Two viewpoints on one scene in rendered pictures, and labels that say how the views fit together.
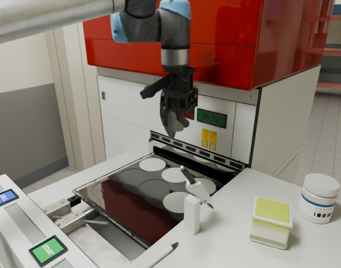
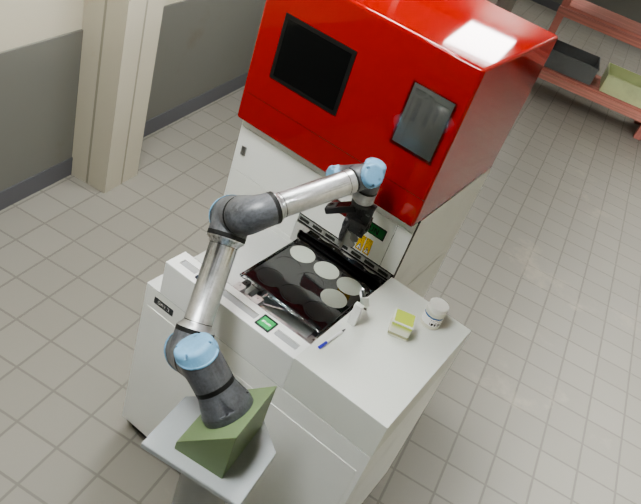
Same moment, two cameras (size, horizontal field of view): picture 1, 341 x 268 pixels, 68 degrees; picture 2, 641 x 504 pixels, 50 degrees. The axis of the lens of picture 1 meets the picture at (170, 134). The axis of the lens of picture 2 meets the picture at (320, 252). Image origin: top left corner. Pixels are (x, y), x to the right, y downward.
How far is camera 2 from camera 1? 1.75 m
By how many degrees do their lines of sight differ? 21
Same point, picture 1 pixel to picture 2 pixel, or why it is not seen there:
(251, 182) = (393, 292)
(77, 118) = (118, 103)
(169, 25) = not seen: hidden behind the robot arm
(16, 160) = (5, 161)
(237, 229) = (380, 326)
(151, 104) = not seen: hidden behind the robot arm
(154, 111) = not seen: hidden behind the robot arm
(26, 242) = (248, 316)
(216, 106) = (379, 220)
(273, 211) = (405, 319)
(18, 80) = (36, 27)
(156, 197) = (314, 291)
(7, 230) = (229, 306)
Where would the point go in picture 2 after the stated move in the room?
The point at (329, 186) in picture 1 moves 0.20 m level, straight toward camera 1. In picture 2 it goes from (441, 308) to (420, 339)
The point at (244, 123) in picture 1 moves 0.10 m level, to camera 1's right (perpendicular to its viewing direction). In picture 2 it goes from (399, 243) to (425, 247)
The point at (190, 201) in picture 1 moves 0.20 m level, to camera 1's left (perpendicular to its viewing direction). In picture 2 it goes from (358, 306) to (299, 297)
